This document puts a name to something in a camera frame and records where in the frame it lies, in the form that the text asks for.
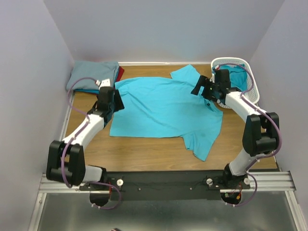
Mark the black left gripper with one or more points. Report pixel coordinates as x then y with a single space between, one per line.
115 100

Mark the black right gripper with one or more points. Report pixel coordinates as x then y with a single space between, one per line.
203 85

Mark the bright cyan t-shirt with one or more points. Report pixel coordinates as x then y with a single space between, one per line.
158 107

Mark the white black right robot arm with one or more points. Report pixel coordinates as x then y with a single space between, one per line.
261 137

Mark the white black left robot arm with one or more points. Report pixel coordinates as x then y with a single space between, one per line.
66 161

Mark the folded blue t-shirt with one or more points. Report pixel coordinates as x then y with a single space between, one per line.
87 91

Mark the folded red t-shirt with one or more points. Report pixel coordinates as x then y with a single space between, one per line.
119 74

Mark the teal t-shirt in basket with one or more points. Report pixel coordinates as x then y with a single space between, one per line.
237 76

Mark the folded grey-blue t-shirt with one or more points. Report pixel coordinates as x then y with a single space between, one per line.
95 70

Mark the white perforated laundry basket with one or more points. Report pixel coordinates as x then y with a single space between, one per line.
252 90

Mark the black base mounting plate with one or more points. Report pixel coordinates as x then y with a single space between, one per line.
164 185

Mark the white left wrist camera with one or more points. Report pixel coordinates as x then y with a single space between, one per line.
103 83

